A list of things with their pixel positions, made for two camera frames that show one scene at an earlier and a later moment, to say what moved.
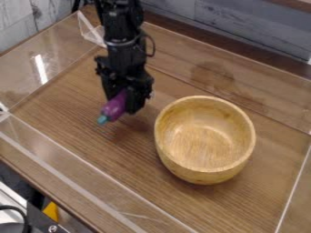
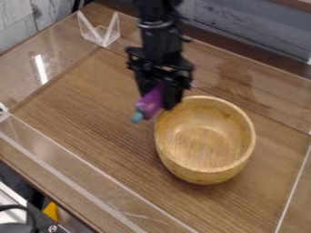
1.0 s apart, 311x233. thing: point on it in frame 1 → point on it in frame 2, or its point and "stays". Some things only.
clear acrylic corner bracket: [92, 32] stays
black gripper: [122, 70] → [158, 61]
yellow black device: [51, 211] stays
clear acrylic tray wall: [100, 167] stays
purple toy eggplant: [115, 107] → [150, 104]
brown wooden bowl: [206, 135] stays
